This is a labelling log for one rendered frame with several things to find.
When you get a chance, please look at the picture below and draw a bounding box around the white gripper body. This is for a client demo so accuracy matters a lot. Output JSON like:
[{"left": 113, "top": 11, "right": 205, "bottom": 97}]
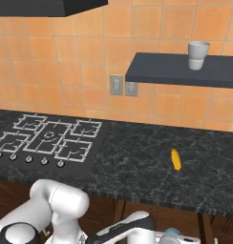
[{"left": 155, "top": 232, "right": 202, "bottom": 244}]

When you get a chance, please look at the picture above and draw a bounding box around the yellow corn cob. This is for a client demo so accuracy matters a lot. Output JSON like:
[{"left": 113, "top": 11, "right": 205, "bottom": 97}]
[{"left": 170, "top": 148, "right": 183, "bottom": 172}]

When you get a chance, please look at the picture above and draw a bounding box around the black gas hob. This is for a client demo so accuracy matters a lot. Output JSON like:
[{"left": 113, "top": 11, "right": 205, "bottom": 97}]
[{"left": 0, "top": 111, "right": 112, "bottom": 177}]

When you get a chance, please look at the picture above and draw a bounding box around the white cup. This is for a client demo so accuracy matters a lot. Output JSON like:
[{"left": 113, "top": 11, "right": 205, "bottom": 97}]
[{"left": 187, "top": 40, "right": 211, "bottom": 71}]

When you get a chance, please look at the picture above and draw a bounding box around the black range hood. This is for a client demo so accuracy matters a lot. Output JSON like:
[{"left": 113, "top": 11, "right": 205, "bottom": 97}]
[{"left": 0, "top": 0, "right": 109, "bottom": 18}]

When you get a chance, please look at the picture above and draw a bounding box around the grey wall switch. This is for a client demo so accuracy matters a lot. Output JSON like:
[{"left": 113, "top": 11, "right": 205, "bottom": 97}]
[{"left": 124, "top": 81, "right": 139, "bottom": 97}]

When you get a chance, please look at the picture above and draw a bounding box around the dark wall shelf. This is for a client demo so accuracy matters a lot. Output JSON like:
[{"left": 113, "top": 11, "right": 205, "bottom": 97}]
[{"left": 124, "top": 51, "right": 233, "bottom": 90}]

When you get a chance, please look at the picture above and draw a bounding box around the grey wall outlet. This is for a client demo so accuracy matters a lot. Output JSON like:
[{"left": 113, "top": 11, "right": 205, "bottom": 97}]
[{"left": 109, "top": 73, "right": 124, "bottom": 96}]

